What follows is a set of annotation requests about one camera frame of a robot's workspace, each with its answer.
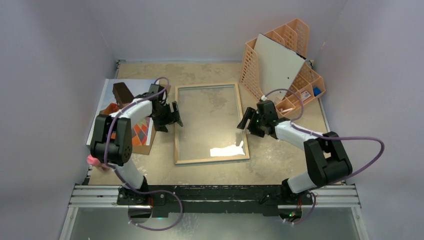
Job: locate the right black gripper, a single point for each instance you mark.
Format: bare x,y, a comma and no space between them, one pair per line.
253,121

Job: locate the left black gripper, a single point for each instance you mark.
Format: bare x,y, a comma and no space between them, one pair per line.
160,124

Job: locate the hot air balloon photo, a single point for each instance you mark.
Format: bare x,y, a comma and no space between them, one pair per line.
118,93

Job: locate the brown cardboard backing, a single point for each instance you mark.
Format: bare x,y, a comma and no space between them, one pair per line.
143,132

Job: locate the blue wooden picture frame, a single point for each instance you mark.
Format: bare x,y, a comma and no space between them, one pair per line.
212,124

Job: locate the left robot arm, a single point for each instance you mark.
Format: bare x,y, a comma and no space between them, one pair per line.
111,141

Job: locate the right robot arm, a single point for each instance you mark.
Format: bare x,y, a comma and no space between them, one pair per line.
325,156

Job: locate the orange plastic desk organizer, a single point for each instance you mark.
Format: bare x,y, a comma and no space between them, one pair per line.
295,36

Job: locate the grey board in organizer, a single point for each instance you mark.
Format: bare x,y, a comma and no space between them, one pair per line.
278,65

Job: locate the red white card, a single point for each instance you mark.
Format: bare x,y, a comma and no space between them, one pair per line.
305,95

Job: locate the blue item in organizer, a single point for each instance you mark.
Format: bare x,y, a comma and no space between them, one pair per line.
316,91

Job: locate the pink glue stick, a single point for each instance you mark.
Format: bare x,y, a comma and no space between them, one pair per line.
94,162

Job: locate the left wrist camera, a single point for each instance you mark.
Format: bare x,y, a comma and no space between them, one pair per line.
156,90

